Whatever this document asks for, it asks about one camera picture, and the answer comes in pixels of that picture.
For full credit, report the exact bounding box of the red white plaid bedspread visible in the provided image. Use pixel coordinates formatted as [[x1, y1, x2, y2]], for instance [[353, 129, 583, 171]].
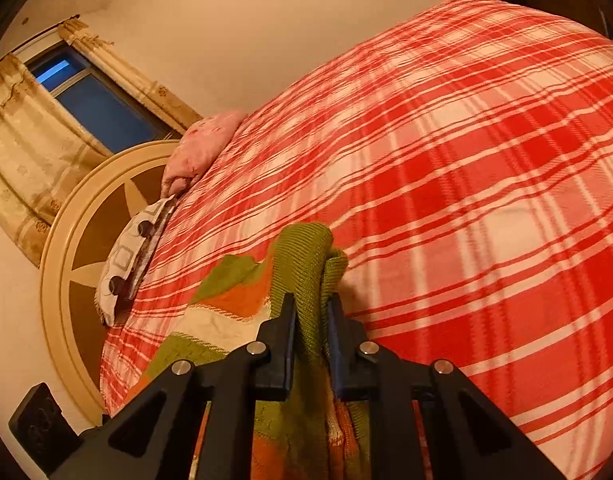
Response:
[[99, 0, 613, 479]]

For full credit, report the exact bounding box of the green striped knit sweater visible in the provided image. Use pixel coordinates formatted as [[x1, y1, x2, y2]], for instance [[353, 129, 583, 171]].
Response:
[[123, 221, 373, 480]]

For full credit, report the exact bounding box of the beige curtain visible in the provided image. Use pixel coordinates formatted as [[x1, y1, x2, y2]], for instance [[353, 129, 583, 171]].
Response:
[[57, 18, 201, 134], [0, 54, 111, 266]]

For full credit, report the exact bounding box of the round cream wooden headboard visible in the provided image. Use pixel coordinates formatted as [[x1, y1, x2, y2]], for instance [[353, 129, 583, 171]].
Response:
[[40, 140, 177, 425]]

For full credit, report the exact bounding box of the pink pillow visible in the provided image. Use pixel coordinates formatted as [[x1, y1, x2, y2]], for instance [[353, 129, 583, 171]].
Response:
[[160, 110, 247, 198]]

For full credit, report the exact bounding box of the dark window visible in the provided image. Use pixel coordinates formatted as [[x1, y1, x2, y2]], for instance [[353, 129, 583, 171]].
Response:
[[28, 42, 180, 153]]

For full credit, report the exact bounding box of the beige left curtain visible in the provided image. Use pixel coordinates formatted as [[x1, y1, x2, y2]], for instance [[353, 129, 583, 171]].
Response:
[[0, 54, 111, 266]]

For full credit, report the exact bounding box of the white patterned pillow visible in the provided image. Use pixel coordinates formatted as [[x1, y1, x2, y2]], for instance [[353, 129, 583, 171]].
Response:
[[94, 195, 178, 327]]

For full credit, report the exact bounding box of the beige right curtain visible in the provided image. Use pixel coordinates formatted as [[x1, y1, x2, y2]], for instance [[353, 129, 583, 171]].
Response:
[[57, 18, 201, 134]]

